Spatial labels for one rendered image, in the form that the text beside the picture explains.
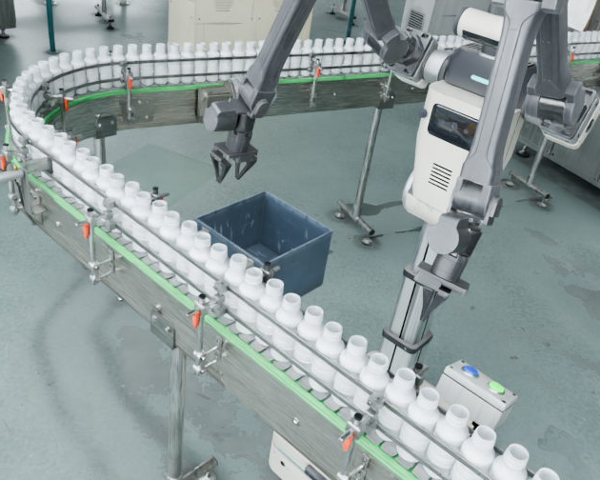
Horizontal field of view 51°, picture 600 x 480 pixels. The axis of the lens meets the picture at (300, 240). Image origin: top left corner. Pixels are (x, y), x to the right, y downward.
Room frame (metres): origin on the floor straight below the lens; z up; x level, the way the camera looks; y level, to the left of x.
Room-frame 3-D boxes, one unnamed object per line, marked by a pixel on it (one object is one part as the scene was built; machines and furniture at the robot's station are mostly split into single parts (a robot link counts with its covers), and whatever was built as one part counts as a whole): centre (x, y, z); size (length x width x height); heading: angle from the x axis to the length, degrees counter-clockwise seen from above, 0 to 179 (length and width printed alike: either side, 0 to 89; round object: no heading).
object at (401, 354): (1.59, -0.39, 0.49); 0.13 x 0.13 x 0.40; 52
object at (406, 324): (1.59, -0.39, 0.74); 0.11 x 0.11 x 0.40; 52
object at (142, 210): (1.40, 0.42, 1.08); 0.06 x 0.06 x 0.17
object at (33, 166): (1.63, 0.84, 0.96); 0.23 x 0.10 x 0.27; 142
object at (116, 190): (1.47, 0.51, 1.08); 0.06 x 0.06 x 0.17
